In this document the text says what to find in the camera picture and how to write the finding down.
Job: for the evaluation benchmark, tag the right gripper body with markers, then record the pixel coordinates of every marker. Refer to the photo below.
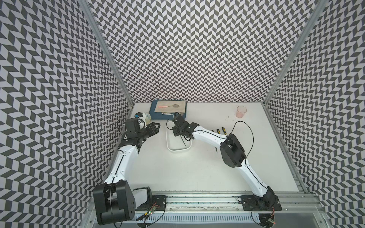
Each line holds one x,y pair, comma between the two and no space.
177,130

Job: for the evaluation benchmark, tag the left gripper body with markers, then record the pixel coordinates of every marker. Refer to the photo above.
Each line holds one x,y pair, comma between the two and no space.
143,133

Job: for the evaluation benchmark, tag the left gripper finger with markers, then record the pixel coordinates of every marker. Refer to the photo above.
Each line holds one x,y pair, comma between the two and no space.
154,131
157,125

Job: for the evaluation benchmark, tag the white plastic storage box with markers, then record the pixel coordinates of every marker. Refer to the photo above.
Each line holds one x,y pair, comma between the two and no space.
174,143

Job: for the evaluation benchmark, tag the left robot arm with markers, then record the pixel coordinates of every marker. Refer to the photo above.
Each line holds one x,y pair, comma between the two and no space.
114,200

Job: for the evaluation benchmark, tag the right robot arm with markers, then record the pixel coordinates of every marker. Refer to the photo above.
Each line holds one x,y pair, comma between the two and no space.
233,155

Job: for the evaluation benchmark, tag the dark teal tray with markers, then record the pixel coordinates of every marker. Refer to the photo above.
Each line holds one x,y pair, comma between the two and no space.
159,116

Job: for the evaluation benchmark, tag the beige folded cloth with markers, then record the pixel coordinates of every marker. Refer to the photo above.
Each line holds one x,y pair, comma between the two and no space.
181,109

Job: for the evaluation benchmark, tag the pink translucent cup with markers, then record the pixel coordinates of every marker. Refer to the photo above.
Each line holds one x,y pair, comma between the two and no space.
241,111

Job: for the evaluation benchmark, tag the left base wiring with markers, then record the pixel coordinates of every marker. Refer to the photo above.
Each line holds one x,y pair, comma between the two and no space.
148,215

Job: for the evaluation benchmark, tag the base wiring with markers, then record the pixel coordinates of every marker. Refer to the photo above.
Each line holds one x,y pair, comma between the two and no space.
266,218
148,215

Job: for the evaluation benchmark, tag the right base wiring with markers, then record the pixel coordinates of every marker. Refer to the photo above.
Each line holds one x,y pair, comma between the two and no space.
266,218

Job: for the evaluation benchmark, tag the pink handled spoon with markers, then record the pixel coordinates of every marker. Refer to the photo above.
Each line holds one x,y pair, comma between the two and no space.
166,106

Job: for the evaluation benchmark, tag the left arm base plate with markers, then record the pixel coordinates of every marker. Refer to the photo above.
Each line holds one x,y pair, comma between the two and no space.
158,202

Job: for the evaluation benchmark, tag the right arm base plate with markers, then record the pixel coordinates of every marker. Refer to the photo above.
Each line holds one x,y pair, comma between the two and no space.
251,203

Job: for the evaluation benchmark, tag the aluminium front rail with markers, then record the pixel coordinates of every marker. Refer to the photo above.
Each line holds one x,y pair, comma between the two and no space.
228,202

